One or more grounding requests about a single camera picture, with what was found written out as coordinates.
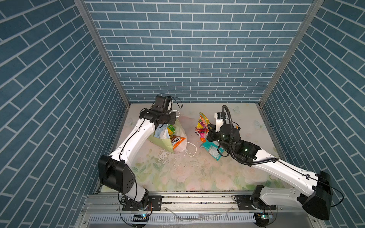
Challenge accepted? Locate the teal candy bag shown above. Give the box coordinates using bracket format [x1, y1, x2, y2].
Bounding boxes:
[200, 141, 225, 161]

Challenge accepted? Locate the pink yellow Fox's candy bag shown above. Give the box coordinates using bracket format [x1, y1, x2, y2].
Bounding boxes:
[195, 113, 210, 142]

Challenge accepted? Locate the pastel printed paper bag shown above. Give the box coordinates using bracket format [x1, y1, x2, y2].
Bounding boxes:
[148, 110, 197, 157]

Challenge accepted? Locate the green snack packet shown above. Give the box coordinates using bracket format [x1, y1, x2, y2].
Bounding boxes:
[167, 124, 176, 135]

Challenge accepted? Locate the orange white snack packet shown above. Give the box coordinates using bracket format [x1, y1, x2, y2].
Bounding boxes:
[170, 135, 186, 150]

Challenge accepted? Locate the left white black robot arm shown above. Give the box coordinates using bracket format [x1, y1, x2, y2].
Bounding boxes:
[98, 95, 176, 210]

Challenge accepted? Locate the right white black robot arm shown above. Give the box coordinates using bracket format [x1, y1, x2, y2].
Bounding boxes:
[207, 123, 335, 220]

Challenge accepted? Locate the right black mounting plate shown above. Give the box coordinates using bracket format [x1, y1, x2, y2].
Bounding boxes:
[233, 195, 277, 211]

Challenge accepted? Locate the black mounting plate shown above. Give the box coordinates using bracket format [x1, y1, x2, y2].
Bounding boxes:
[121, 195, 163, 212]
[233, 195, 277, 211]

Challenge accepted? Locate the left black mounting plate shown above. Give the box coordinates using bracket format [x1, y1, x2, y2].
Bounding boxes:
[121, 195, 163, 212]

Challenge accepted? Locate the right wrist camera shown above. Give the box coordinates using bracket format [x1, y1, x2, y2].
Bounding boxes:
[214, 112, 228, 132]

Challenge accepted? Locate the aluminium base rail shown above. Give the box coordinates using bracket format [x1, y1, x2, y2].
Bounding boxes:
[75, 191, 326, 228]

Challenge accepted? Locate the white slotted cable duct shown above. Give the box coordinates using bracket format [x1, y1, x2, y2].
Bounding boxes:
[88, 213, 256, 225]

